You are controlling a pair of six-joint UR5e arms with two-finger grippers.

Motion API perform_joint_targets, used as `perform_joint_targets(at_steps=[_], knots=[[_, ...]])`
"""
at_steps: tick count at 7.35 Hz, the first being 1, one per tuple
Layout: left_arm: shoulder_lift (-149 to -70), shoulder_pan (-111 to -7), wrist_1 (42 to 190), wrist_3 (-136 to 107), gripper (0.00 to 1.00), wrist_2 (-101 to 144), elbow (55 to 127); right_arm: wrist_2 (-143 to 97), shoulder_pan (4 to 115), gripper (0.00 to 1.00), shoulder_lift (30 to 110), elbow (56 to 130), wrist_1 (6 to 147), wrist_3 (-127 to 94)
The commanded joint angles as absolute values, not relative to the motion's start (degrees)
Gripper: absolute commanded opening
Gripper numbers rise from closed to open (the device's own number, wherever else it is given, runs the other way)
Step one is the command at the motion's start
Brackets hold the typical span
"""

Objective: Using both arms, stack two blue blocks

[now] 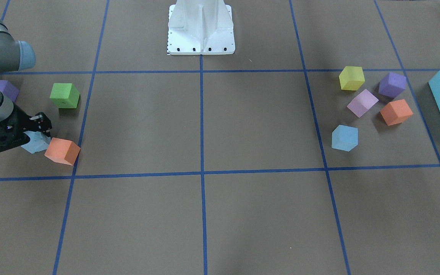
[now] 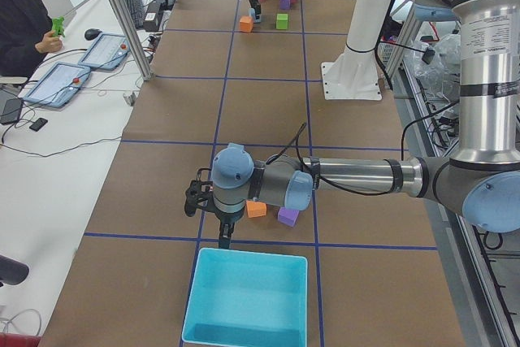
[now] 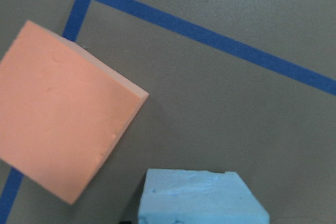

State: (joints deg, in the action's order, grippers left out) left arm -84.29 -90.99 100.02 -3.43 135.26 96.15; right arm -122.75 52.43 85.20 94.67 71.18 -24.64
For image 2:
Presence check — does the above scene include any light blue foam block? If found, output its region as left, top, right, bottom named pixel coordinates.
left=249, top=8, right=262, bottom=24

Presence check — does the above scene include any orange foam block far side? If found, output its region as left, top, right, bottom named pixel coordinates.
left=239, top=15, right=254, bottom=33

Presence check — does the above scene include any purple foam block far side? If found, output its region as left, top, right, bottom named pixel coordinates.
left=279, top=0, right=292, bottom=10

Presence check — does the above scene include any orange foam block near bin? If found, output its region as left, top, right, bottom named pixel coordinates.
left=246, top=201, right=267, bottom=219

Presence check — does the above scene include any green foam block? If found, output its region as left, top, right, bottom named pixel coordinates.
left=275, top=13, right=288, bottom=30

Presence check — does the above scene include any purple foam block near bin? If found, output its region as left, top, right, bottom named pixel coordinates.
left=277, top=207, right=299, bottom=228

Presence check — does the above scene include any light blue plastic bin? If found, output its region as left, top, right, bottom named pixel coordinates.
left=182, top=248, right=308, bottom=346

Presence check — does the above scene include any black keyboard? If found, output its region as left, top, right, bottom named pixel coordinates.
left=124, top=0, right=145, bottom=29

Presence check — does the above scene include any teach pendant tablet far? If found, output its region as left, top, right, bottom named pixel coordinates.
left=78, top=33, right=129, bottom=71

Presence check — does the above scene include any teach pendant tablet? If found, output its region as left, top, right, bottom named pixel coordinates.
left=78, top=33, right=129, bottom=71
left=23, top=62, right=91, bottom=108

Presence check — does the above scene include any black computer mouse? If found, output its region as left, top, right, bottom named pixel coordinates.
left=84, top=28, right=102, bottom=41

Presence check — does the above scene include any green toy figure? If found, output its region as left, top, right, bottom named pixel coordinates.
left=51, top=16, right=64, bottom=37

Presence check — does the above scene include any teach pendant tablet near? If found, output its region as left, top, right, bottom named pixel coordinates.
left=23, top=62, right=91, bottom=108

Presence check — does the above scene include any black smartphone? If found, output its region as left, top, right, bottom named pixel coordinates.
left=29, top=118, right=48, bottom=132

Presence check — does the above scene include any seated person in black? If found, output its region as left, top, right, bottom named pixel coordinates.
left=1, top=0, right=63, bottom=78

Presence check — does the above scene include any white camera stand post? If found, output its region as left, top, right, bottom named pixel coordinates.
left=321, top=0, right=395, bottom=101

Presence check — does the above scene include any aluminium frame post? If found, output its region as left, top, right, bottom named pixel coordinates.
left=109, top=0, right=153, bottom=81

